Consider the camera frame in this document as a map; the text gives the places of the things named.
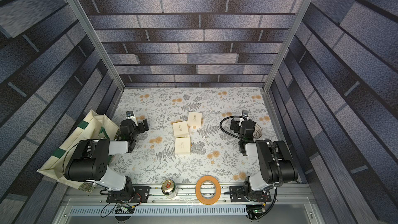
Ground metal drink can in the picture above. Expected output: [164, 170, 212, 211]
[161, 179, 178, 199]

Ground black corrugated cable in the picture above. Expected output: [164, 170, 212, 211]
[219, 116, 284, 187]

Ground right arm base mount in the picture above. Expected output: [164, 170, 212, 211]
[224, 186, 272, 203]

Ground aluminium rail frame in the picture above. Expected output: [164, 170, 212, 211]
[53, 183, 325, 224]

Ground orange tape roll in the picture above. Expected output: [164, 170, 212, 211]
[195, 175, 221, 205]

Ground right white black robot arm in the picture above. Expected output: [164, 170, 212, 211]
[228, 118, 298, 202]

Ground floral table cloth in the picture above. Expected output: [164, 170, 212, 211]
[110, 88, 276, 184]

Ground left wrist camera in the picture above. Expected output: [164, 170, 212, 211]
[126, 111, 138, 125]

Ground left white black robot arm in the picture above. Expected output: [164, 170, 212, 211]
[63, 118, 149, 203]

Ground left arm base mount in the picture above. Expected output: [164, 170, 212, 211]
[106, 186, 151, 204]

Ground cream green tote bag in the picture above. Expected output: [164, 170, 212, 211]
[36, 109, 119, 192]

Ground cream drawer jewelry box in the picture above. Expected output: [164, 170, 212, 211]
[175, 137, 191, 155]

